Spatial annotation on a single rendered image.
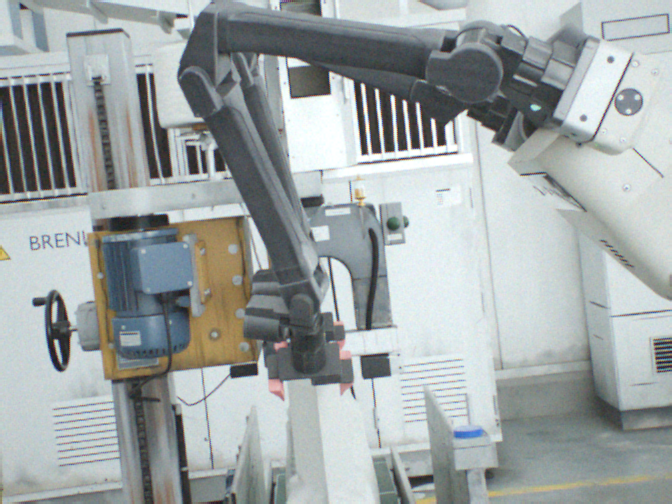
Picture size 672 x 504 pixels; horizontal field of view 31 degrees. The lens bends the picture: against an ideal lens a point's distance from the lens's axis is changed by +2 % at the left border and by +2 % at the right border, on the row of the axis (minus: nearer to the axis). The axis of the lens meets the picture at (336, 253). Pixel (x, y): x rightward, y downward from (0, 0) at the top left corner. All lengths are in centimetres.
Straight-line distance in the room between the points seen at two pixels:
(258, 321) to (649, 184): 62
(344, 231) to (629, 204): 91
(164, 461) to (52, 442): 283
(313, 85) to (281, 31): 350
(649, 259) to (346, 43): 56
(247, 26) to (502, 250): 507
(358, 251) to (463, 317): 283
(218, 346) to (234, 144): 89
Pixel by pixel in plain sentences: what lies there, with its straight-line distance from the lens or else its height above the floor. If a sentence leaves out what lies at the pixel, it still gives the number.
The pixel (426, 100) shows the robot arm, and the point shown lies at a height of 151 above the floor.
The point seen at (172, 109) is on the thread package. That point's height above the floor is 156.
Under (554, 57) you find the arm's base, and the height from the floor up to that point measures 150.
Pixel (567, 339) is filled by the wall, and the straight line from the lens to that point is 672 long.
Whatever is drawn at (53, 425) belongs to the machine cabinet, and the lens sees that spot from 542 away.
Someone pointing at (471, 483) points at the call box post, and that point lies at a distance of 247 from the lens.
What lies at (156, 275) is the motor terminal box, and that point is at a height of 125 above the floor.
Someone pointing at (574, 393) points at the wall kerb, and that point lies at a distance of 673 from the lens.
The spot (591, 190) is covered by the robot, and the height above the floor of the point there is 133.
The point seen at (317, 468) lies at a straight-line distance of 208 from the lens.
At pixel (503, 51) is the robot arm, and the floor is 152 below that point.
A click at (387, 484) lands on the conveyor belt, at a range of 400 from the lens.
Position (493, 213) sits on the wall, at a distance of 660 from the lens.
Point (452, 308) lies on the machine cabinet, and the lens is 528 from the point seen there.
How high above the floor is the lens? 137
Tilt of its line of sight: 3 degrees down
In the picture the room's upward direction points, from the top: 7 degrees counter-clockwise
